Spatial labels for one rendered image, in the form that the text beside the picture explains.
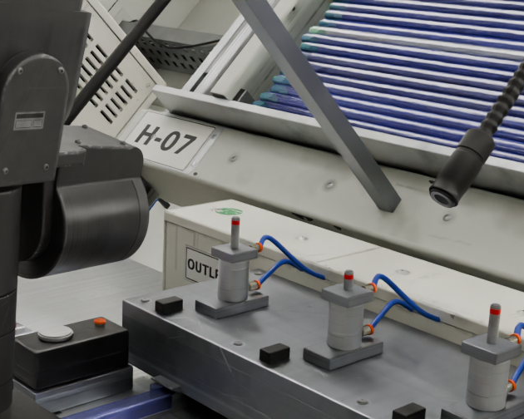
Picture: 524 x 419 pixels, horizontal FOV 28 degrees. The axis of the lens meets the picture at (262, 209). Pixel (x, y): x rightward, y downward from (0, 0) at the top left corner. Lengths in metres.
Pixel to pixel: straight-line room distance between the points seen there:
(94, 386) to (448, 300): 0.25
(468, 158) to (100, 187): 0.20
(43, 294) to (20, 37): 0.55
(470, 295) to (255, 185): 0.30
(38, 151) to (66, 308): 0.49
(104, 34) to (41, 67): 1.57
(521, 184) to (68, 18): 0.46
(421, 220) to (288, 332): 0.20
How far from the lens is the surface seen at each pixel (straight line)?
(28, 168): 0.45
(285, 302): 0.77
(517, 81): 0.60
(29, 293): 0.96
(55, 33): 0.45
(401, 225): 0.87
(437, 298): 0.74
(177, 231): 0.92
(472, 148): 0.58
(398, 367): 0.67
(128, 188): 0.52
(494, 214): 0.84
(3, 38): 0.43
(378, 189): 0.86
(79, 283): 0.99
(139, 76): 2.07
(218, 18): 4.17
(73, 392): 0.74
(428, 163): 0.88
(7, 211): 0.47
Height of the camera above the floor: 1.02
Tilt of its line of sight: 17 degrees up
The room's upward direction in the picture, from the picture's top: 36 degrees clockwise
